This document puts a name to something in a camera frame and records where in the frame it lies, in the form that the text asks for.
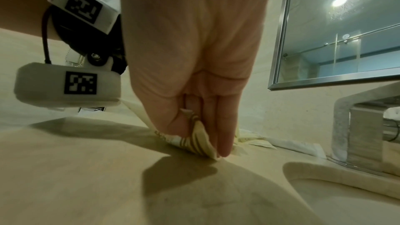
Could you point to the white sink basin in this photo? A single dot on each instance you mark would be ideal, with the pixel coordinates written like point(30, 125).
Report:
point(343, 194)

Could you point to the metal framed mirror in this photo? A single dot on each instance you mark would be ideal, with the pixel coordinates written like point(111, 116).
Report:
point(337, 29)

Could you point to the white plastic packet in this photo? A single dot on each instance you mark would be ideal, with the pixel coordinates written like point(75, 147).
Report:
point(297, 146)

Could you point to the white marker box on wrist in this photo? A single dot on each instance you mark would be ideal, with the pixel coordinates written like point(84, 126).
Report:
point(84, 4)

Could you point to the person's right hand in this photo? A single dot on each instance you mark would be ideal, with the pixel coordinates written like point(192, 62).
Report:
point(193, 33)

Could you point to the striped beige cloth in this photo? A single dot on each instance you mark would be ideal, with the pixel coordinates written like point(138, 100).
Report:
point(195, 140)

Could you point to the person's left forearm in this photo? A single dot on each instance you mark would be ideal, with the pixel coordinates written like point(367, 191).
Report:
point(22, 4)

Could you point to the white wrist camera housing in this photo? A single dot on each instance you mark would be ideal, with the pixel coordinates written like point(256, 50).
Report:
point(62, 84)

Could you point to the small dark printed card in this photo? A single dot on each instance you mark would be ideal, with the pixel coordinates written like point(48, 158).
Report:
point(92, 109)

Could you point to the chrome faucet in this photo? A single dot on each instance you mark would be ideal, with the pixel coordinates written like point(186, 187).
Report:
point(362, 132)

